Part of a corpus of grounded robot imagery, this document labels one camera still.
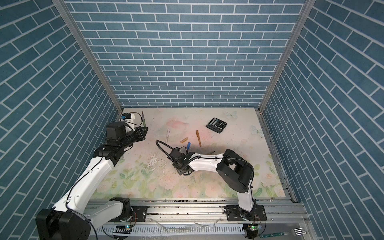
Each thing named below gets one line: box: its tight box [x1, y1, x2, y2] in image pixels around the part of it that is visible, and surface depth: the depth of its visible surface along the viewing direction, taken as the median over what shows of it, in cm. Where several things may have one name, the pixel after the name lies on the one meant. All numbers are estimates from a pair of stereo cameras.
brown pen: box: [196, 130, 202, 147], surface depth 107 cm
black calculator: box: [205, 117, 228, 134], surface depth 110 cm
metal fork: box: [260, 227, 307, 239], surface depth 69 cm
